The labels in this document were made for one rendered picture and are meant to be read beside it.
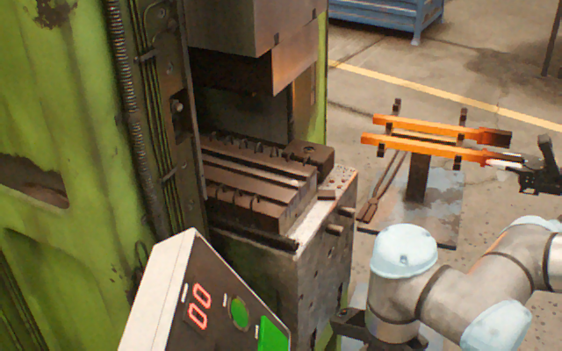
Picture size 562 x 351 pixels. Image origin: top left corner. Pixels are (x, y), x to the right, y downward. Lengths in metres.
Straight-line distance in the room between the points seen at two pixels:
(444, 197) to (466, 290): 1.13
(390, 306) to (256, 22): 0.49
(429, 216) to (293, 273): 0.62
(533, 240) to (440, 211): 1.00
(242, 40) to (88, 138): 0.30
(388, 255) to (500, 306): 0.13
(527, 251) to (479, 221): 2.09
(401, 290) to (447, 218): 1.04
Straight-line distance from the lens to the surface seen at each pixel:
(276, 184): 1.20
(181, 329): 0.67
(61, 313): 1.47
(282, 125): 1.44
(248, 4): 0.85
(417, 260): 0.60
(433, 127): 1.54
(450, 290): 0.60
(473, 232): 2.68
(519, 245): 0.68
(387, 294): 0.63
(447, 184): 1.78
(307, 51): 1.06
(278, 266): 1.16
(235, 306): 0.79
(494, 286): 0.62
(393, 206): 1.65
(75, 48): 0.76
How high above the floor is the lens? 1.70
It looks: 34 degrees down
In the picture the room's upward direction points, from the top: 1 degrees counter-clockwise
